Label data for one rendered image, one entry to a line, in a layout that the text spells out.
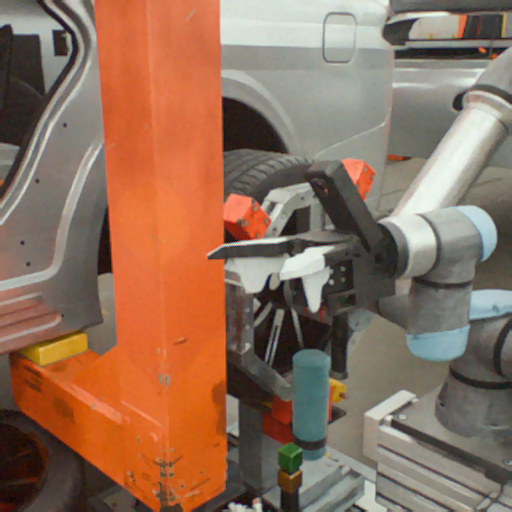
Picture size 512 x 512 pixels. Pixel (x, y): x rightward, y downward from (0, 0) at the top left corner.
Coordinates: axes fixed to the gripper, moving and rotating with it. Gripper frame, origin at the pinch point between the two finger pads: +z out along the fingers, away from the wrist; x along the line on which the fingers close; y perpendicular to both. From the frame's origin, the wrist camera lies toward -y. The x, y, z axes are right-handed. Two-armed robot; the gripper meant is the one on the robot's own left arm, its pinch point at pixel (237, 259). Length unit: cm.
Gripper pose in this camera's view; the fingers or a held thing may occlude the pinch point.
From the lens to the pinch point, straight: 70.1
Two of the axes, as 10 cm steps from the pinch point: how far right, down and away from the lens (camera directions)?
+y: 0.7, 9.8, 1.8
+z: -8.5, 1.5, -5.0
